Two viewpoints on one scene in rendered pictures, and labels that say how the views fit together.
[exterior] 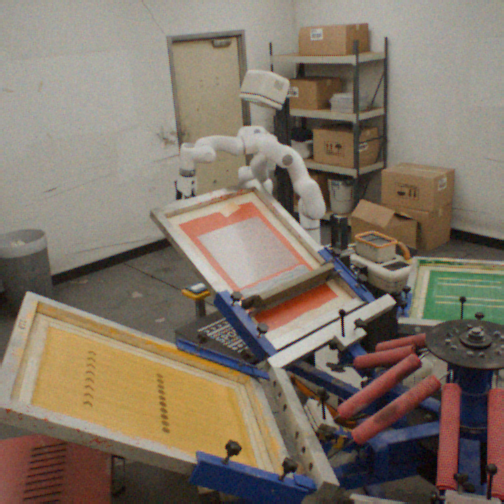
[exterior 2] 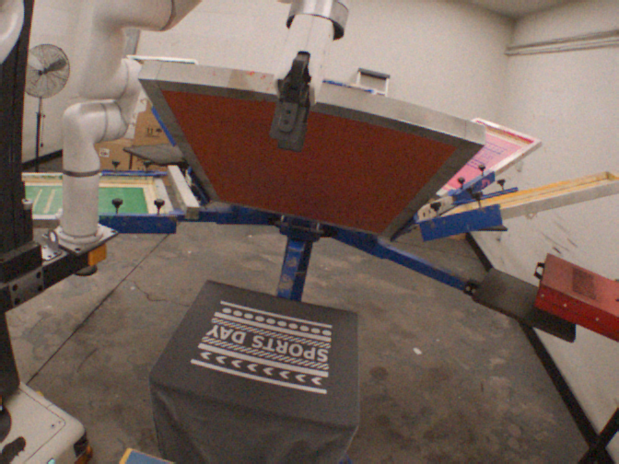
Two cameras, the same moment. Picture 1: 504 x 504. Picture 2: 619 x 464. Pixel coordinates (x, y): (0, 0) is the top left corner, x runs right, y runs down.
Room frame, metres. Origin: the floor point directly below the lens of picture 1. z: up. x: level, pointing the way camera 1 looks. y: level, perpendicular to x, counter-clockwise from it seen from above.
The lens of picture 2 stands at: (3.08, 0.69, 1.57)
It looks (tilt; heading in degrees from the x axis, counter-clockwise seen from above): 20 degrees down; 221
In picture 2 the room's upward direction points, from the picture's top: 12 degrees clockwise
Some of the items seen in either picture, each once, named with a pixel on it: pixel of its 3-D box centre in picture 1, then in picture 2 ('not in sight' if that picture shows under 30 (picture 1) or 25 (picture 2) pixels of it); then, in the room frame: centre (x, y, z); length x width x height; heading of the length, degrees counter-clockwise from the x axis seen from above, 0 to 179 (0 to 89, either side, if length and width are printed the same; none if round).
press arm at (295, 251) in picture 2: (325, 381); (287, 277); (2.08, -0.24, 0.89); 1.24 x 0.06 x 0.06; 41
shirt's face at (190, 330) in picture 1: (244, 329); (267, 343); (2.45, 0.08, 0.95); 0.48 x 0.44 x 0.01; 41
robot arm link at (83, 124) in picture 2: (310, 212); (87, 136); (2.80, -0.27, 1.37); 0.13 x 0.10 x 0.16; 14
